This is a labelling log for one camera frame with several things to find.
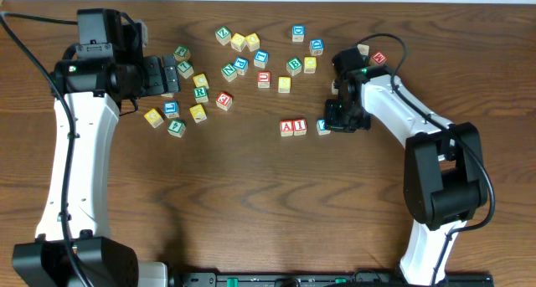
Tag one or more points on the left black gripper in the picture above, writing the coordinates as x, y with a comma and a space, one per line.
156, 84

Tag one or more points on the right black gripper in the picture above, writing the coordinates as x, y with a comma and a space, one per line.
333, 123

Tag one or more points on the blue 2 block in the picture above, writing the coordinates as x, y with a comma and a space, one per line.
322, 128

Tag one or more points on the red I block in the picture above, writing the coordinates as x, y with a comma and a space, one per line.
299, 127

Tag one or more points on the red A block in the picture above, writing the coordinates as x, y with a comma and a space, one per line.
286, 128

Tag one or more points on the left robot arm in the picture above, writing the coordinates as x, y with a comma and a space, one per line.
73, 244

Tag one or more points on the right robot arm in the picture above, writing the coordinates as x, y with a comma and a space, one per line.
444, 181

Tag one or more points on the green 7 block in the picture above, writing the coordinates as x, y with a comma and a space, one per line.
185, 69

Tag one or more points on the blue L block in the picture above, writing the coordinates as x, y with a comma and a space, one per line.
171, 109

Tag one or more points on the yellow block above R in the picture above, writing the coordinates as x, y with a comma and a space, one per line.
200, 80

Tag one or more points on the yellow block lower left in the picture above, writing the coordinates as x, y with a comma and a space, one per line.
154, 118

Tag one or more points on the green R block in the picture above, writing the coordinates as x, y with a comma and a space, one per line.
201, 94

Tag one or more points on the yellow block lower centre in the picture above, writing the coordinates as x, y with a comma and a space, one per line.
198, 113

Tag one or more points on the green 4 block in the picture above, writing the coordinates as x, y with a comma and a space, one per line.
176, 128

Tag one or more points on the yellow block beside B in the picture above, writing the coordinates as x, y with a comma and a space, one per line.
310, 65

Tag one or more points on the yellow S block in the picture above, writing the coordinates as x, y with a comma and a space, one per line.
284, 84

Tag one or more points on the red E block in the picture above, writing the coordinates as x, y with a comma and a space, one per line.
224, 101

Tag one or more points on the green N block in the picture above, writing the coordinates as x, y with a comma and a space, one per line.
229, 72

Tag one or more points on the green B block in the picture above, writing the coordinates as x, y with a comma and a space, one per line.
294, 66

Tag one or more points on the red M block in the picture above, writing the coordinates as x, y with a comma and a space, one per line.
377, 58

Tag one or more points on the blue X block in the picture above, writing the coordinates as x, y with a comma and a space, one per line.
363, 49

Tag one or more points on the green Z block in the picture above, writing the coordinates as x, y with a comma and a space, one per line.
223, 35

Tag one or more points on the blue P block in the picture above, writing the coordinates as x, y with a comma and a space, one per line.
241, 65

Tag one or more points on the yellow block top left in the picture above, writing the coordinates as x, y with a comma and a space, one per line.
238, 42

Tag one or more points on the red U block centre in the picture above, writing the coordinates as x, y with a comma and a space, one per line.
264, 79

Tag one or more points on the blue D block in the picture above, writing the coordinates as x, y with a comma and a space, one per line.
298, 33

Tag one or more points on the blue T block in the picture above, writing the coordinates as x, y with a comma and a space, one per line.
261, 58

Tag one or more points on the yellow block top right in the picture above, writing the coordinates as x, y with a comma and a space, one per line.
252, 42

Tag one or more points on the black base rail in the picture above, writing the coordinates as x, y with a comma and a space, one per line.
362, 277

